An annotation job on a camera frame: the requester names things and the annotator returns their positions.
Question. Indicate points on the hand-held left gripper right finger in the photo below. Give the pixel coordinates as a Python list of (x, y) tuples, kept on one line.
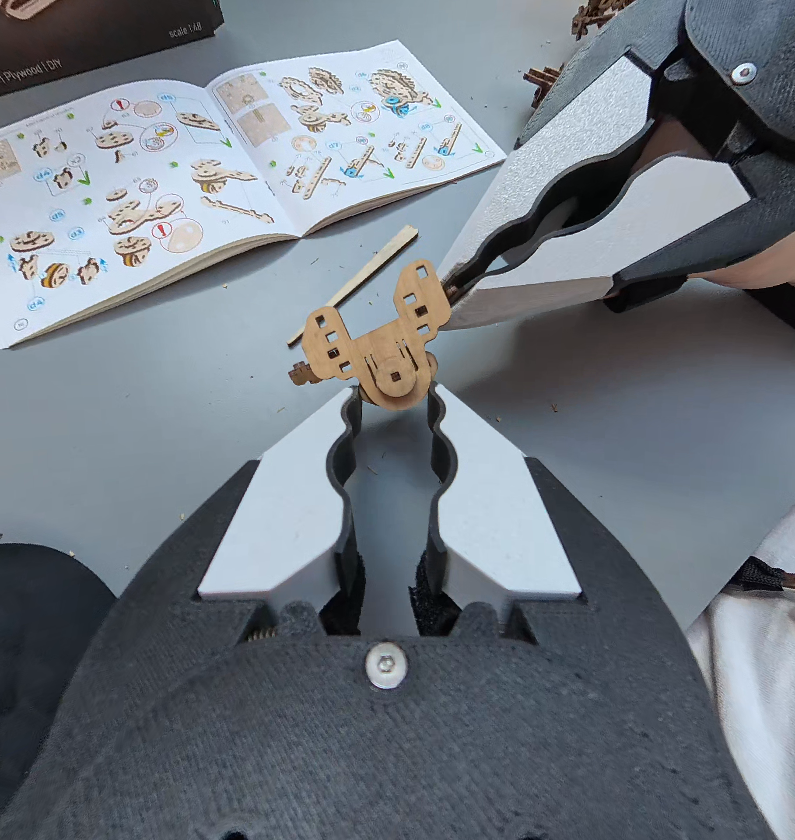
[(496, 518)]

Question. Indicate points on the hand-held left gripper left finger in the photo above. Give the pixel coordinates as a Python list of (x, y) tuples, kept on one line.
[(286, 525)]

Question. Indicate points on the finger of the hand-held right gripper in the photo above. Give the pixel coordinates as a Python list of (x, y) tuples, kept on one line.
[(660, 223), (535, 177)]

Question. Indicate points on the wooden model drum plate assembly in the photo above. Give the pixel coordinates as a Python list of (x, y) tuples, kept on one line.
[(377, 354)]

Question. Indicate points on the small wooden model part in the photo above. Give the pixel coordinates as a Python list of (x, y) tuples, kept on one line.
[(541, 82), (601, 16)]

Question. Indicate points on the person's right hand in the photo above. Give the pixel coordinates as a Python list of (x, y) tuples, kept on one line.
[(765, 279)]

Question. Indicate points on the thin wooden stick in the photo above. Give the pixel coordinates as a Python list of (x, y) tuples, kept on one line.
[(371, 272)]

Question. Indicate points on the black wrist rest pad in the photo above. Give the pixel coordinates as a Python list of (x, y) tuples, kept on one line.
[(30, 656)]

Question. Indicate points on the person's white garment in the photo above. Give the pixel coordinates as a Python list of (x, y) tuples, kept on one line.
[(751, 689)]

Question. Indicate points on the open instruction booklet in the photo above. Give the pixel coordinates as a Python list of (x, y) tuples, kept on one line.
[(141, 216)]

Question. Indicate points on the black product box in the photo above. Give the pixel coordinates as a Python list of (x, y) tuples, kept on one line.
[(108, 39)]

